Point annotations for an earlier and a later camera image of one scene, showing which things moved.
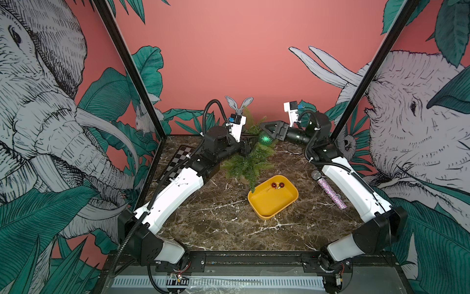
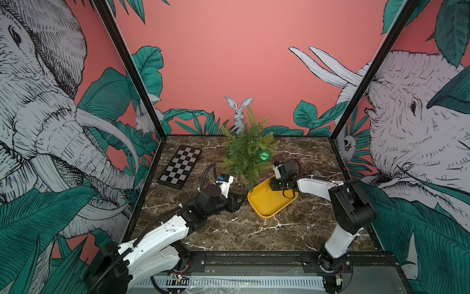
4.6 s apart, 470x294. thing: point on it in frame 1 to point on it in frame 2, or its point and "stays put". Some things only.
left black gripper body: [232, 150] to [228, 204]
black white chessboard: [177, 163] stays put
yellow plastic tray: [273, 196] stays put
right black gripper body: [296, 137] to [278, 184]
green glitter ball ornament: [265, 139] to [264, 155]
